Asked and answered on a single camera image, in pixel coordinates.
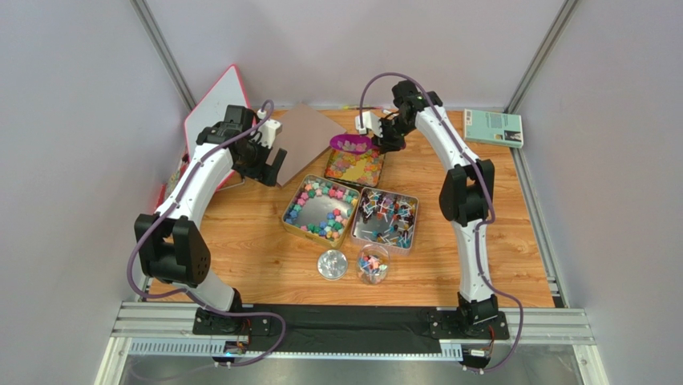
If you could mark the gold tin of star candies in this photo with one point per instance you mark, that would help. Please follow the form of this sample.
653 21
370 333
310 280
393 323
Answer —
321 211

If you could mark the stack of books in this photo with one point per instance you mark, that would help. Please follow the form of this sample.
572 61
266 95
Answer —
169 185

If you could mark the white board with red rim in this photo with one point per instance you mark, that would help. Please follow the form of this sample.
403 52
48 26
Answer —
229 89

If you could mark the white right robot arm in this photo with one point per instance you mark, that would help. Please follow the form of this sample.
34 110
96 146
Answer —
465 199

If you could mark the clear plastic jar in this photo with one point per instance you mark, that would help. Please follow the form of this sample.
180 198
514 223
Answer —
373 264

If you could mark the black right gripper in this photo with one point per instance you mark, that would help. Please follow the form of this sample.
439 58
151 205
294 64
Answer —
386 135

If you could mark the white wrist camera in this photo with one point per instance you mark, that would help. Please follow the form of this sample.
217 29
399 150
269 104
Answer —
368 123
268 130

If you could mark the brown cardboard sheet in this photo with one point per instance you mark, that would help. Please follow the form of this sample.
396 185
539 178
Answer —
305 136

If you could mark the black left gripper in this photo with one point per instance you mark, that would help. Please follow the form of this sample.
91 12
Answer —
264 172

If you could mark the pink tin of lollipops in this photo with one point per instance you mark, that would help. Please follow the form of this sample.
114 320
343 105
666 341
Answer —
387 219

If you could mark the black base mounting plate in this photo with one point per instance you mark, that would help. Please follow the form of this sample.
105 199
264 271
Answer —
347 329

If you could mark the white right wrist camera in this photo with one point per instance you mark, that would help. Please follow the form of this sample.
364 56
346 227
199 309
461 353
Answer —
368 123

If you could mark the purple plastic scoop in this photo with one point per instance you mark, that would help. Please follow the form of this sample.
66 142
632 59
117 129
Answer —
351 143

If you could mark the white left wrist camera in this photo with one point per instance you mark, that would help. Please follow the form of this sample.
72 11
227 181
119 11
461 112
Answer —
268 130

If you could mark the yellow pink pen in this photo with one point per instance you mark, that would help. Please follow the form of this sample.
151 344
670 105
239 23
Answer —
364 107

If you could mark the teal book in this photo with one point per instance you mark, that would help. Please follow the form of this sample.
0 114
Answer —
495 128

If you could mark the silver jar lid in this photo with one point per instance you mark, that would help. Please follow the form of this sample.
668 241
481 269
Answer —
332 264

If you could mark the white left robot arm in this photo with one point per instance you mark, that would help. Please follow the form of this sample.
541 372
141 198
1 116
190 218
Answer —
169 245

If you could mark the gold tin of gummy candies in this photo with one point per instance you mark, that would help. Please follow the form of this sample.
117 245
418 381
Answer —
358 170

